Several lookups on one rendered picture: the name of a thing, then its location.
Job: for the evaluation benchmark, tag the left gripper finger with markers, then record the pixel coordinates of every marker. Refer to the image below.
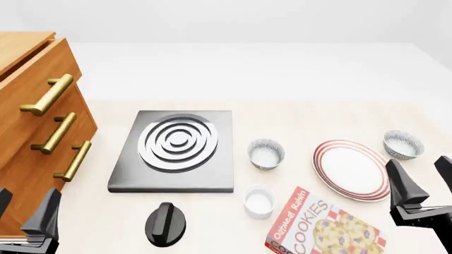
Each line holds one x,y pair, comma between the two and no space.
44,219
4,199

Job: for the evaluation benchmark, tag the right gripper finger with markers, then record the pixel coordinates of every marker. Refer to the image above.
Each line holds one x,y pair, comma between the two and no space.
445,172
402,188

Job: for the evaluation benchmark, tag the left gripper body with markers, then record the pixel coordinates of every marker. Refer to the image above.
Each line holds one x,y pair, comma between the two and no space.
24,246

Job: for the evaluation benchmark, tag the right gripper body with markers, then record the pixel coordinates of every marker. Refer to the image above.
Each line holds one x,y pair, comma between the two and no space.
423,218

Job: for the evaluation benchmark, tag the patterned grey bowl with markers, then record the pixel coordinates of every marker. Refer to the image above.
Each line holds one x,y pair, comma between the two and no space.
404,146
265,156

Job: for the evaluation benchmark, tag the white plate with red rings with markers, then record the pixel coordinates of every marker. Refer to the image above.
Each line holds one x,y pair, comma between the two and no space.
349,169

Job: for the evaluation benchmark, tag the flat black stove plate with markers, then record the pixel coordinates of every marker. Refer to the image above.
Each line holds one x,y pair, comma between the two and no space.
123,177

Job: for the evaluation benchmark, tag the smallest wooden drawer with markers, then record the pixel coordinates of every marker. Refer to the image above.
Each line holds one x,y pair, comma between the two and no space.
42,185

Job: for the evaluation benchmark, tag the medium wooden drawer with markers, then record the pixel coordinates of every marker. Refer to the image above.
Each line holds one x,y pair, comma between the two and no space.
21,164

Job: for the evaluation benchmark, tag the red cookie box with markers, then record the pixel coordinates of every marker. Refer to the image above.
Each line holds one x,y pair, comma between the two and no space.
318,227

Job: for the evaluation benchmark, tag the largest wooden drawer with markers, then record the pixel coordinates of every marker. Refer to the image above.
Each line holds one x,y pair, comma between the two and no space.
17,87

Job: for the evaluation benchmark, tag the round black stove knob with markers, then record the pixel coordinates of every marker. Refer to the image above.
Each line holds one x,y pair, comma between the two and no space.
166,225

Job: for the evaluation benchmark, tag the small white ramekin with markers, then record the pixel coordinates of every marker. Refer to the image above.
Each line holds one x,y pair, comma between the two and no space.
258,202

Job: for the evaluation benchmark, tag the wooden cabinet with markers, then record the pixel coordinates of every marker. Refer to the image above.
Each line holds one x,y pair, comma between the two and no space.
21,43

